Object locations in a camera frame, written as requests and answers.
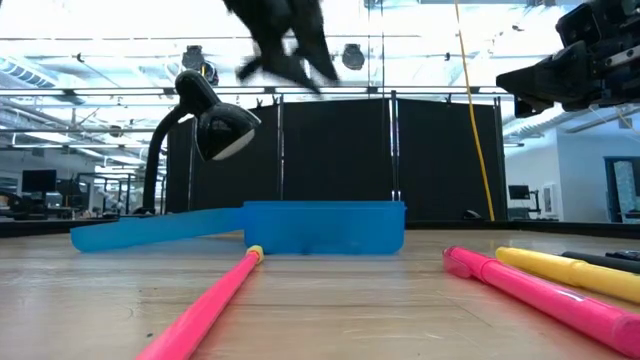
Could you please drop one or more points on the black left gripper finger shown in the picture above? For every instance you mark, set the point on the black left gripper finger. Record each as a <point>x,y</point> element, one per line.
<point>272,45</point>
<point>312,35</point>

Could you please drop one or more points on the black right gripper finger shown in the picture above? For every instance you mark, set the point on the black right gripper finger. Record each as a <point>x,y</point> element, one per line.
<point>555,75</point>
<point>527,106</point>

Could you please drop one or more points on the yellow highlighter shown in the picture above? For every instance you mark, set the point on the yellow highlighter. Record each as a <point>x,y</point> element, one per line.
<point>575,272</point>

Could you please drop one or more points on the black pen with scale print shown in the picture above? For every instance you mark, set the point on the black pen with scale print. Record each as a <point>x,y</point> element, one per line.
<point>610,262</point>

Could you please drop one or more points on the blue translucent supply box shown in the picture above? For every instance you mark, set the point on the blue translucent supply box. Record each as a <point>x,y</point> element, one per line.
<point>325,227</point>

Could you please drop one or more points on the pink highlighter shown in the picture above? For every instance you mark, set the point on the pink highlighter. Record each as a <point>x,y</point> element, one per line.
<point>550,300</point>

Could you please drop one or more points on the black ceiling spotlight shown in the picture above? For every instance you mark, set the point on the black ceiling spotlight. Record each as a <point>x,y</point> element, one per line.
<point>353,56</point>
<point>195,57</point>

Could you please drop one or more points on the small black computer monitor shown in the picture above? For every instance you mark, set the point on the small black computer monitor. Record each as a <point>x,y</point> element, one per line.
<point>519,192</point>

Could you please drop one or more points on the black desk lamp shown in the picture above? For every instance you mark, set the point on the black desk lamp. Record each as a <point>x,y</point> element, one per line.
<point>220,130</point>

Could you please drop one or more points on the black partition panel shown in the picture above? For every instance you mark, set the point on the black partition panel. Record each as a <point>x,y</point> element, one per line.
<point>440,160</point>
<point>260,175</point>
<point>335,150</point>

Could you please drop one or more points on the small dark flat item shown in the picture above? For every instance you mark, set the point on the small dark flat item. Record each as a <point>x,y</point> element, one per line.
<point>631,255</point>

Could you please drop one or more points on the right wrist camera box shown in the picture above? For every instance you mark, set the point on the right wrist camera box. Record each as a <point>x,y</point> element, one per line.
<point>577,25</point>

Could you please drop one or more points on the teal door frame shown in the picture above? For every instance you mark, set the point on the teal door frame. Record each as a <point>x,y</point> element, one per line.
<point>622,190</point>

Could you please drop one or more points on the silver panel post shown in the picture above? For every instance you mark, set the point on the silver panel post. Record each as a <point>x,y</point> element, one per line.
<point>394,150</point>

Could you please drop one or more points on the grey metal frame crossbar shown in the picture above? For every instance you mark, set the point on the grey metal frame crossbar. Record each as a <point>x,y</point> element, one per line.
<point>100,91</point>

